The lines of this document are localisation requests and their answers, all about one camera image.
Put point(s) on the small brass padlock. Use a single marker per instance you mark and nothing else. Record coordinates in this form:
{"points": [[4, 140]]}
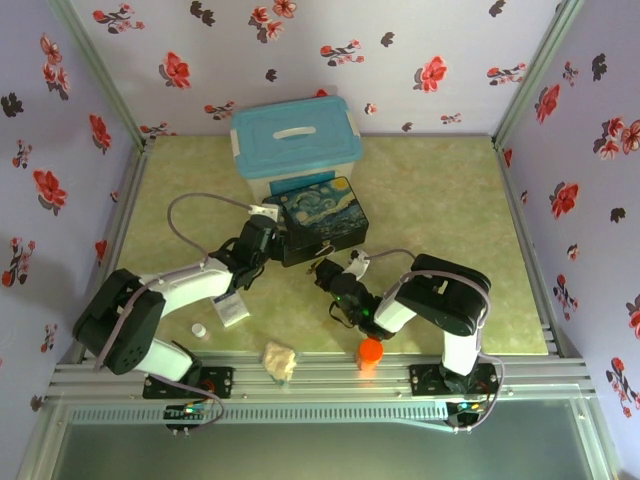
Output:
{"points": [[315, 265]]}

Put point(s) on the starry night painted metal box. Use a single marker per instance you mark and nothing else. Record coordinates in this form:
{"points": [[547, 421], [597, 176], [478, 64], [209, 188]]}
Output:
{"points": [[322, 217]]}

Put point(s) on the blue lidded plastic storage box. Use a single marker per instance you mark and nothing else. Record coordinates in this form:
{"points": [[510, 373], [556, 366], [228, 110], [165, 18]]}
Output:
{"points": [[295, 137]]}

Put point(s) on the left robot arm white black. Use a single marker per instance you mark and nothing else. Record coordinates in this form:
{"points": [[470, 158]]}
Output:
{"points": [[190, 282]]}

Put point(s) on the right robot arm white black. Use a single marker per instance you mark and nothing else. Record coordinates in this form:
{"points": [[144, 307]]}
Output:
{"points": [[440, 295]]}

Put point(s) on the orange plastic bottle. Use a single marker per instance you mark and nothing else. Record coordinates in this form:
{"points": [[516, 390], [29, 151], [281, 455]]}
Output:
{"points": [[370, 354]]}

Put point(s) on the white blue sachet packet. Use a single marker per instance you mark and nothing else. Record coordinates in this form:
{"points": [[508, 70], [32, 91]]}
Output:
{"points": [[232, 311]]}

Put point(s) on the crumpled beige tissue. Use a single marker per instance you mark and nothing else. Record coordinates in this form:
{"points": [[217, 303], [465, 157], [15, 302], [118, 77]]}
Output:
{"points": [[279, 362]]}

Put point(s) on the small white cap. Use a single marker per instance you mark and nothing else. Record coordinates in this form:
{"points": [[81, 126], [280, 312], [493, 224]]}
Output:
{"points": [[198, 330]]}

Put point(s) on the grey metal panel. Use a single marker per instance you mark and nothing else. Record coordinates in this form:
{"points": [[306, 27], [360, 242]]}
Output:
{"points": [[325, 452]]}

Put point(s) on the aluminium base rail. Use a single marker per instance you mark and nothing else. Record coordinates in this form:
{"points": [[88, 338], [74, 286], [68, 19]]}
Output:
{"points": [[330, 385]]}

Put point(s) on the aluminium corner post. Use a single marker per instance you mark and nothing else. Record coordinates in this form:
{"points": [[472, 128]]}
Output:
{"points": [[100, 75], [540, 70]]}

